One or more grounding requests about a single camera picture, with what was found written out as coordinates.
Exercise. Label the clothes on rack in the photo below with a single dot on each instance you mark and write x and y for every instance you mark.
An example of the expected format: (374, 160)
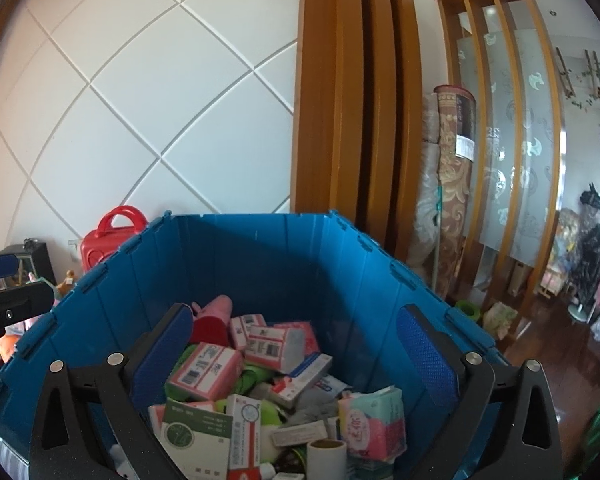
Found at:
(597, 260)

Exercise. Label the brown teddy bear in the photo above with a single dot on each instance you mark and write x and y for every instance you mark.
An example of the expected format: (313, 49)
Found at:
(68, 281)

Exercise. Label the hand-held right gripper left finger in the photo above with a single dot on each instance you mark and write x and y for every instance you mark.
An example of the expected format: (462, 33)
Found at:
(162, 355)

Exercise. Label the white blue medicine box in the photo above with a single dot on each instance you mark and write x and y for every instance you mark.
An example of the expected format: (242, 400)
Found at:
(307, 377)

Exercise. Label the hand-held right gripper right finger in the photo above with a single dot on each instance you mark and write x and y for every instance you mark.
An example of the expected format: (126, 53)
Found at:
(427, 355)

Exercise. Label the pink green tissue packet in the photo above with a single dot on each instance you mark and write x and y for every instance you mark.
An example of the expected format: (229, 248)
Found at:
(372, 425)

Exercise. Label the white green box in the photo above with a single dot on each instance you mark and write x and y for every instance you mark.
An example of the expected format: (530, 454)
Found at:
(195, 435)

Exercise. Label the green plush toy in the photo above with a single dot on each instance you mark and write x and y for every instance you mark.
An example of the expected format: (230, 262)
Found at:
(267, 412)

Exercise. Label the rolled grey fabric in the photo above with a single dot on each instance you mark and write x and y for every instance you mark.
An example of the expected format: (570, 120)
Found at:
(425, 200)

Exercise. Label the small white barcode box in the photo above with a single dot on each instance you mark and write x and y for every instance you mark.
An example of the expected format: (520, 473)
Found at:
(245, 327)

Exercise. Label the red plastic toy case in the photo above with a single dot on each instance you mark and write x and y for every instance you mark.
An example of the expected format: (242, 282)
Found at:
(105, 247)

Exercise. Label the green plastic pot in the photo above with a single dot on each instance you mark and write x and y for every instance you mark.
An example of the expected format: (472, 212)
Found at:
(469, 312)

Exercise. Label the wall plant decoration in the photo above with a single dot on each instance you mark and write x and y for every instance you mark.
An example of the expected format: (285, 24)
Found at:
(592, 80)

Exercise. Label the wooden slat glass partition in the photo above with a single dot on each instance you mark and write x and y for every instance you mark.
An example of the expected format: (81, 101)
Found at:
(520, 110)

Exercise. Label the pink barcode box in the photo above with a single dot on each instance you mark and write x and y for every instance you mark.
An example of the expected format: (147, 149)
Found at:
(205, 370)

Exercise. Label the blue plastic folding crate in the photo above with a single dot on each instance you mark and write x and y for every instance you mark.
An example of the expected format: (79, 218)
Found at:
(290, 270)

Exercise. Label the white tape roll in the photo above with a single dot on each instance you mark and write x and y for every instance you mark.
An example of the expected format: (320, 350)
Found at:
(327, 455)

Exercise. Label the small white flat box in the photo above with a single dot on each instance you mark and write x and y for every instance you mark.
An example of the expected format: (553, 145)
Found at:
(300, 434)

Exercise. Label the white red box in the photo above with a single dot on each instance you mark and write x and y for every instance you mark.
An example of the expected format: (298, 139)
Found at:
(242, 435)

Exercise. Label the rolled patterned carpet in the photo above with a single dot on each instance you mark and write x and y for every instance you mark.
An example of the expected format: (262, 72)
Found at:
(455, 185)

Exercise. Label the grey cloth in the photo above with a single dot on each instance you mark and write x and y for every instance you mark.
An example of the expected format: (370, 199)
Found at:
(312, 405)

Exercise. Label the pink plastic bottle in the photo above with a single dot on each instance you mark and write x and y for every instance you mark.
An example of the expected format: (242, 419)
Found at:
(215, 312)

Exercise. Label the pale printed bag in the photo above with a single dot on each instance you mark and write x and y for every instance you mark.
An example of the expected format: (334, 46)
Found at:
(500, 320)

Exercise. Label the wooden pillar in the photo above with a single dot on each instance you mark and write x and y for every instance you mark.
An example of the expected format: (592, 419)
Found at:
(350, 110)

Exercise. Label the black box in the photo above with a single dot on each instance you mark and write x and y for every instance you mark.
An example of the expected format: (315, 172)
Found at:
(40, 260)

